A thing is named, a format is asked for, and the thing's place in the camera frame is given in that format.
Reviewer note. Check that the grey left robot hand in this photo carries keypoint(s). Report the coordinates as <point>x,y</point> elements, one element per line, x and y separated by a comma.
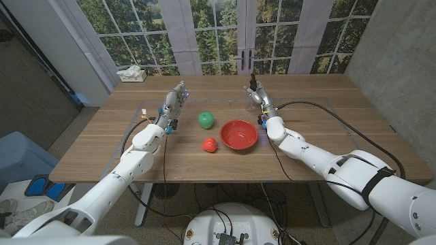
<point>172,107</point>

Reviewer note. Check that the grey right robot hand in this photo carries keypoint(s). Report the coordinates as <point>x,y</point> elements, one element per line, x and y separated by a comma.
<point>265,102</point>

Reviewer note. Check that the clear spray bottle black pump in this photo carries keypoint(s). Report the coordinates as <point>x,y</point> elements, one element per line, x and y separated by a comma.
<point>253,80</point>

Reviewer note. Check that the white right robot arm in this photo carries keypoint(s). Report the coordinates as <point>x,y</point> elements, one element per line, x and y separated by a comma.
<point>340,166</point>

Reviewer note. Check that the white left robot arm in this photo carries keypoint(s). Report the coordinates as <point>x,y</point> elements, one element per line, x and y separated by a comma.
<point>133,163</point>

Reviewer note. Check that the green apple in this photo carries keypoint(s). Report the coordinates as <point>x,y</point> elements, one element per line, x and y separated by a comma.
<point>206,120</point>

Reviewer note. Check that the red bowl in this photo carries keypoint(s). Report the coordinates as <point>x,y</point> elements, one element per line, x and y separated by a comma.
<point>238,135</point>

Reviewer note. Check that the white tissue box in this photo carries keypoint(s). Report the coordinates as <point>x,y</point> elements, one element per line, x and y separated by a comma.
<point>133,76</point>

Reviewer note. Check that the printed window backdrop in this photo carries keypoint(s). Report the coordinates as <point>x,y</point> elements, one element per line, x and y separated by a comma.
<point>211,34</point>

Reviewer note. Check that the black round grille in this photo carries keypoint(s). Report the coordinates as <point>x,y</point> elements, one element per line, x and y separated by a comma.
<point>166,190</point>

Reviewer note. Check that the white table leg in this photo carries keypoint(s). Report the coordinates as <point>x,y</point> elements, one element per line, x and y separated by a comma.
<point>143,207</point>

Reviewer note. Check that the grey table leg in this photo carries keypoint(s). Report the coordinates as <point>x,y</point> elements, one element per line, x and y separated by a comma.
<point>318,207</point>

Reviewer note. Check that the white robot torso base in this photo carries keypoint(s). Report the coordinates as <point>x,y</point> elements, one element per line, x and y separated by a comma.
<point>231,221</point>

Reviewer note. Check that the blue black foot pedal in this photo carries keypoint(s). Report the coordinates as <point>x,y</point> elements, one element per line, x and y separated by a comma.
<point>37,186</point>

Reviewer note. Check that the blue storage bin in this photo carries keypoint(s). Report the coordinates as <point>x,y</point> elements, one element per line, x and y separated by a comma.
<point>24,160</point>

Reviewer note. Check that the grey white sneaker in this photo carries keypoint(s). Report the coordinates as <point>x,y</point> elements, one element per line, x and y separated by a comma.
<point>7,206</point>
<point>27,215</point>

